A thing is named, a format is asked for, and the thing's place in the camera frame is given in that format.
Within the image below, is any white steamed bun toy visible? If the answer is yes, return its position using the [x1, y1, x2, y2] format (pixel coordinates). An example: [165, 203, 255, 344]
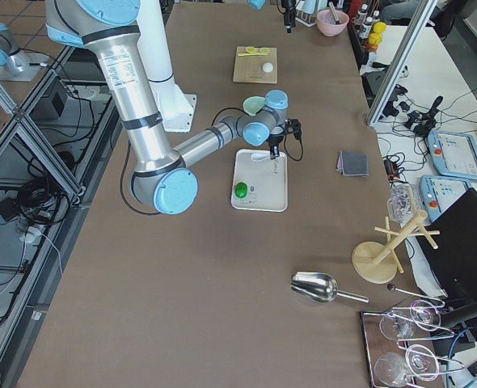
[262, 62, 274, 74]

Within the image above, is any aluminium frame post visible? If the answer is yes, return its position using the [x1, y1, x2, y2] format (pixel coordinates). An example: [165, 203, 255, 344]
[366, 0, 437, 127]

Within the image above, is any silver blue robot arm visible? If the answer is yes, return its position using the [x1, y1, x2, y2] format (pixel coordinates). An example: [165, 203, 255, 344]
[45, 1, 290, 214]

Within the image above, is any glass rack with glasses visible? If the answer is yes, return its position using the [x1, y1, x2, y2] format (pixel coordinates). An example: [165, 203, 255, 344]
[360, 298, 464, 387]

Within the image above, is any clear glass jar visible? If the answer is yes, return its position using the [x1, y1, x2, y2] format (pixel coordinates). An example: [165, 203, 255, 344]
[387, 183, 424, 224]

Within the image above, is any blue teach pendant upper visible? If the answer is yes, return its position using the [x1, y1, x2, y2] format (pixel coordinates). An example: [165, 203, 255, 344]
[427, 130, 477, 181]

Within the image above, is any black monitor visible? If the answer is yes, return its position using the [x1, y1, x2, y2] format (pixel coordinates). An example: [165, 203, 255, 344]
[417, 188, 477, 300]

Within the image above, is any wooden mug tree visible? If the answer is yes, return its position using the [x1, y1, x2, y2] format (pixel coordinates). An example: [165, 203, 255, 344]
[351, 189, 441, 285]

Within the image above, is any blue teach pendant lower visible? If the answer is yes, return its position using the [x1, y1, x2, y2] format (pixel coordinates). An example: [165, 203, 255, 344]
[420, 175, 471, 222]

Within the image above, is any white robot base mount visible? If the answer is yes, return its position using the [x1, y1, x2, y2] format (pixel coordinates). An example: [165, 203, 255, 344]
[154, 80, 196, 133]

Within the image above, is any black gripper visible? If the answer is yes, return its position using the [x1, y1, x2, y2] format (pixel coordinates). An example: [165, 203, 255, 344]
[267, 119, 302, 158]

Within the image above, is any grey folded cloth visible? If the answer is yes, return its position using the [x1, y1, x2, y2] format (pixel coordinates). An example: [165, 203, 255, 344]
[336, 150, 369, 177]

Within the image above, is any yellow plastic knife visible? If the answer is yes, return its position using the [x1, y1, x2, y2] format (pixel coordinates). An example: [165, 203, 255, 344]
[237, 52, 264, 57]

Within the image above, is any blue teach pendant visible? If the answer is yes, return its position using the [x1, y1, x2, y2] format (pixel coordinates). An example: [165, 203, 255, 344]
[420, 175, 471, 222]
[427, 130, 477, 181]

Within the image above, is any steel scoop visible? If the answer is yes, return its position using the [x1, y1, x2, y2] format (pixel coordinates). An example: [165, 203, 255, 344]
[290, 272, 369, 303]

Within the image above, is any mint green bowl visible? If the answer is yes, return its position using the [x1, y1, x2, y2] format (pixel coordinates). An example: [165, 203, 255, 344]
[243, 95, 265, 116]

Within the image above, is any cream rabbit serving tray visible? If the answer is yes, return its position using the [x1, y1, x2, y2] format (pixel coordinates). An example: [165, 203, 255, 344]
[230, 150, 288, 212]

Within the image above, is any white ceramic soup spoon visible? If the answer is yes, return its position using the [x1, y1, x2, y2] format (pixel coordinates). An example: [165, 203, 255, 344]
[251, 153, 270, 162]

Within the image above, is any wooden cutting board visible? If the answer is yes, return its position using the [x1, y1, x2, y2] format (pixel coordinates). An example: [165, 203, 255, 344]
[233, 46, 277, 84]

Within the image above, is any green pepper toy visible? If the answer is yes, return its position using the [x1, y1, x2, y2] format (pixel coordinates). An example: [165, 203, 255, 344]
[234, 182, 248, 199]

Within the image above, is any pink bowl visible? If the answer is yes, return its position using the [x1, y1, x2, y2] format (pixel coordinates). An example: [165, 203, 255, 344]
[316, 9, 350, 37]

